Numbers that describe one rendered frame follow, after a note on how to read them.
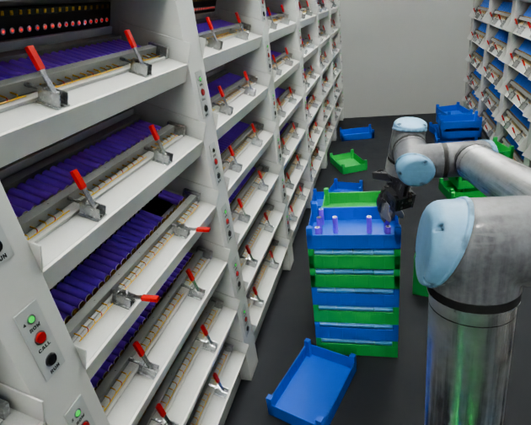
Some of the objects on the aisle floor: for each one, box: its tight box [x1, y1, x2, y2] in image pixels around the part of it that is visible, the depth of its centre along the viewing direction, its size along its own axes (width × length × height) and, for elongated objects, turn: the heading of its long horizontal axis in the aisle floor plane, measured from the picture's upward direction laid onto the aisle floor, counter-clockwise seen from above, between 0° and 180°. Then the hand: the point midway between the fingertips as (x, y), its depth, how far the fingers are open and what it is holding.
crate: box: [316, 337, 398, 358], centre depth 164 cm, size 30×20×8 cm
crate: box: [266, 338, 357, 425], centre depth 143 cm, size 30×20×8 cm
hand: (386, 217), depth 138 cm, fingers closed, pressing on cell
